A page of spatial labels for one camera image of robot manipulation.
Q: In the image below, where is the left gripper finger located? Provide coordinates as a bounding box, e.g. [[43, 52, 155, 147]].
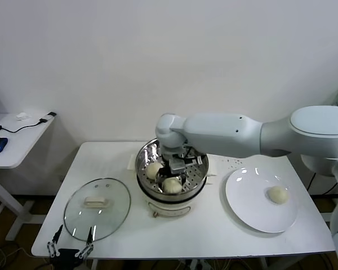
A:
[[74, 226, 94, 258], [46, 224, 64, 258]]

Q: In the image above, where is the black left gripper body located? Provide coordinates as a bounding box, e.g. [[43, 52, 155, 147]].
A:
[[52, 249, 82, 270]]

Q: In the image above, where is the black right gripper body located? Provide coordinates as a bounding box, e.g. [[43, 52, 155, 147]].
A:
[[161, 154, 171, 177]]

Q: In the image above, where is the white steamed baozi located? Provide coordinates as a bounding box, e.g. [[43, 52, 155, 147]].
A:
[[267, 185, 288, 205], [161, 178, 183, 195], [145, 162, 163, 179]]

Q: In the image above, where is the perforated steel steamer basket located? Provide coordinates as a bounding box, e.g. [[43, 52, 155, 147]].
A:
[[135, 137, 209, 202]]

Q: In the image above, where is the cream electric cooker pot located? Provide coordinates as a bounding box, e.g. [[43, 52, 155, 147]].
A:
[[126, 154, 217, 219]]

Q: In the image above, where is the oval glass pot lid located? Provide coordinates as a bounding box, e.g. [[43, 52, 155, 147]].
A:
[[63, 177, 131, 242]]

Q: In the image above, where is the white oval plate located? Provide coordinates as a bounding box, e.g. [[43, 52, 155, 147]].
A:
[[224, 167, 299, 233]]

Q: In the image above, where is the white side desk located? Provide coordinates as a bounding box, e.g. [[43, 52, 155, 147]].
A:
[[0, 113, 56, 242]]

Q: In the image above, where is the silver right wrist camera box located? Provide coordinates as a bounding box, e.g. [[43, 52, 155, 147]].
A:
[[168, 159, 186, 174]]

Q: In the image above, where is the black desk cable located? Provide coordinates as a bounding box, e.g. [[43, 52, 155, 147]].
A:
[[0, 119, 47, 134]]

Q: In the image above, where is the black power cable with adapter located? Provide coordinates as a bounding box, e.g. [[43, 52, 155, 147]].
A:
[[306, 171, 338, 195]]

